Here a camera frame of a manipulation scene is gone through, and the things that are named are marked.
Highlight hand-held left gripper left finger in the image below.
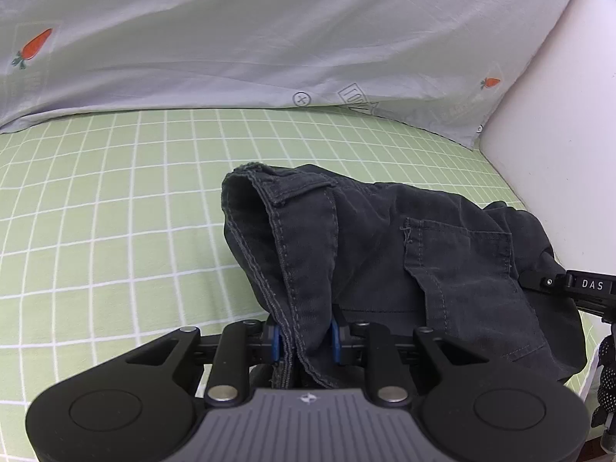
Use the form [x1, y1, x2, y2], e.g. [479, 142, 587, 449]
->
[124, 320, 283, 408]

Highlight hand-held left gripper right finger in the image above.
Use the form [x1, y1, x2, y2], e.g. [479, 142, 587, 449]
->
[329, 316, 488, 408]

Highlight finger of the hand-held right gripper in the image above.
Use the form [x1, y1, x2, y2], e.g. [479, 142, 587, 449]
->
[518, 271, 569, 295]

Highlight grey carrot print quilt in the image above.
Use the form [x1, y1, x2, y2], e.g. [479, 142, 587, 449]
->
[0, 0, 586, 150]

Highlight green checked bed sheet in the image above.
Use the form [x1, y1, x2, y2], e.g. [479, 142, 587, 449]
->
[0, 108, 600, 462]

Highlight black cargo shorts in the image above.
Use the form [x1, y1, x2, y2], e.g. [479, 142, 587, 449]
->
[221, 162, 589, 392]

